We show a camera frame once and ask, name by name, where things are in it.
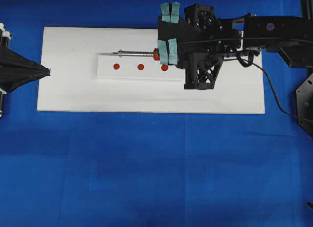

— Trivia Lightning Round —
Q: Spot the black aluminium frame rail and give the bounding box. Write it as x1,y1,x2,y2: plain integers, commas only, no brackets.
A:
300,0,313,20

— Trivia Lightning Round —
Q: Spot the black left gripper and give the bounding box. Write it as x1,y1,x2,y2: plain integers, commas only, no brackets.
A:
0,23,51,119

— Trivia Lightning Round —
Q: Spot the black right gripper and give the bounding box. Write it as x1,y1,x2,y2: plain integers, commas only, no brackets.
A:
157,2,245,90

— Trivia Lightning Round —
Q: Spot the blue table cloth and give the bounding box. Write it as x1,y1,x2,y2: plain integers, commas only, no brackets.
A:
0,0,313,227

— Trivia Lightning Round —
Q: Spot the red soldering iron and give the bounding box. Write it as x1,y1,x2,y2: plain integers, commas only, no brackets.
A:
98,48,160,61

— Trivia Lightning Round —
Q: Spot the small white plate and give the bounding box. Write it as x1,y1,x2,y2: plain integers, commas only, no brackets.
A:
97,54,185,82

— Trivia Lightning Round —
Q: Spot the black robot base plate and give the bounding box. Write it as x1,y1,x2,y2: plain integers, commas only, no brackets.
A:
296,74,313,137

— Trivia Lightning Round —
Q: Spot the black cable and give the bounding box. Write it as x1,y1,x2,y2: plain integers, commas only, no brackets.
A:
234,47,313,124

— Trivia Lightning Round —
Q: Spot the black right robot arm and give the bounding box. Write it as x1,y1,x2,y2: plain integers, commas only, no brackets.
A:
154,2,313,90

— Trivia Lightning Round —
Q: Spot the large white board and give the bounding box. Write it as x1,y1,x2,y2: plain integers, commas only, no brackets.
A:
37,27,265,114

